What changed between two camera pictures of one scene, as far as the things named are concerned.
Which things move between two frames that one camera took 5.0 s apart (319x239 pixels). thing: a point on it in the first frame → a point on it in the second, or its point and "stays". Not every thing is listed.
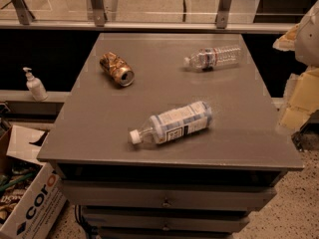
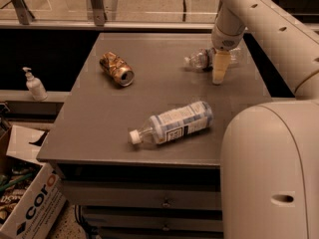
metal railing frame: x=225 y=20 stays
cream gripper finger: x=302 y=98 → x=227 y=32
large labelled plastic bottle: x=173 y=123 stays
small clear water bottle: x=208 y=59 stays
